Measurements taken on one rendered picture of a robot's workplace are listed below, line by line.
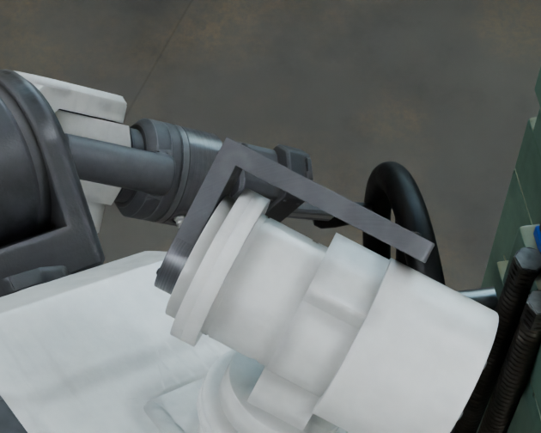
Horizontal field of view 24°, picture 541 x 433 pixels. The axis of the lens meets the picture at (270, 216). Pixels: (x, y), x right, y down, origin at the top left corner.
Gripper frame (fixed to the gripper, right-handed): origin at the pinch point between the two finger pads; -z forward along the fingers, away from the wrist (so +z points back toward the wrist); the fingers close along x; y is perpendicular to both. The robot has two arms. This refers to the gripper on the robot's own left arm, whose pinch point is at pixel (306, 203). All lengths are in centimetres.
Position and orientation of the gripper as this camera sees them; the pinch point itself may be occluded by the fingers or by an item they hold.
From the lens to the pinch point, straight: 117.5
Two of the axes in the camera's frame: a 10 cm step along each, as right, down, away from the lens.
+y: -0.8, -8.8, 4.6
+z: -8.6, -1.7, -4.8
